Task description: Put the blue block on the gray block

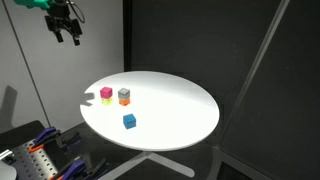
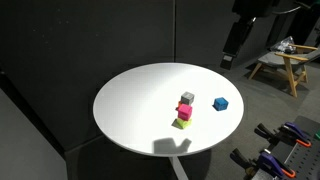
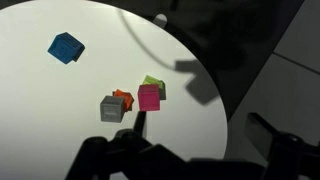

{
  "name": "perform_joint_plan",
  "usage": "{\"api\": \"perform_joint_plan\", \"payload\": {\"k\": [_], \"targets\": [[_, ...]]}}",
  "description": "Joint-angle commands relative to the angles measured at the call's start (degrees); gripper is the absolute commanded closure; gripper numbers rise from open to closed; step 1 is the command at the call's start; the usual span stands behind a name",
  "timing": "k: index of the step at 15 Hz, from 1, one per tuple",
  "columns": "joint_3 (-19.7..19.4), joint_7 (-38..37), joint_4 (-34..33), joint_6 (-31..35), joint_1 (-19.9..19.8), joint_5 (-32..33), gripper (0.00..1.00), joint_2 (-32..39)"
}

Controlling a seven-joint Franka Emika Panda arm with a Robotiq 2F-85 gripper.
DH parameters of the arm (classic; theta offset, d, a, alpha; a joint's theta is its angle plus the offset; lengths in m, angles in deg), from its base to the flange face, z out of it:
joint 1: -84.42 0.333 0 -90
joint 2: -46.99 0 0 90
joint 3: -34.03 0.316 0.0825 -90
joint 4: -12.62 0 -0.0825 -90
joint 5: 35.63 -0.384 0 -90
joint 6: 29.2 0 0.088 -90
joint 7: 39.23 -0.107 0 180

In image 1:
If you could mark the orange block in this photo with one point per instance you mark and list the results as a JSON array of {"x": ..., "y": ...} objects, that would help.
[{"x": 124, "y": 102}]

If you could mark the black clamp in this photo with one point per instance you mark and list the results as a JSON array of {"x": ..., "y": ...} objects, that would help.
[
  {"x": 98, "y": 168},
  {"x": 70, "y": 140}
]

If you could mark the gray block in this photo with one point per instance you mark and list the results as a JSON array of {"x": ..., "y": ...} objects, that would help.
[{"x": 123, "y": 93}]

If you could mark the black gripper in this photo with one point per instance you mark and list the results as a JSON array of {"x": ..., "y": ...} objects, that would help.
[{"x": 63, "y": 20}]

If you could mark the blue block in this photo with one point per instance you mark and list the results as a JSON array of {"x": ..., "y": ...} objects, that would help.
[{"x": 129, "y": 121}]

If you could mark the yellow-green block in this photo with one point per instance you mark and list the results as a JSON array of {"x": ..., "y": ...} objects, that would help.
[{"x": 106, "y": 101}]

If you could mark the purple clamp orange tips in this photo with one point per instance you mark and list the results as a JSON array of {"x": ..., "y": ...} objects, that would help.
[
  {"x": 71, "y": 168},
  {"x": 45, "y": 136}
]

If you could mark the white table base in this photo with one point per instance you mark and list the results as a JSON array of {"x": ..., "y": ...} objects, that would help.
[{"x": 156, "y": 160}]

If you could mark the white rounded robot base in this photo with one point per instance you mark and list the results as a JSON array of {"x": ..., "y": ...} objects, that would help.
[{"x": 6, "y": 171}]

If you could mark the pink block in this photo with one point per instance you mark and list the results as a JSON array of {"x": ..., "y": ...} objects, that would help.
[{"x": 106, "y": 92}]

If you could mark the round white table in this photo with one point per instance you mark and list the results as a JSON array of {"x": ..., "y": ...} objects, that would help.
[{"x": 166, "y": 113}]

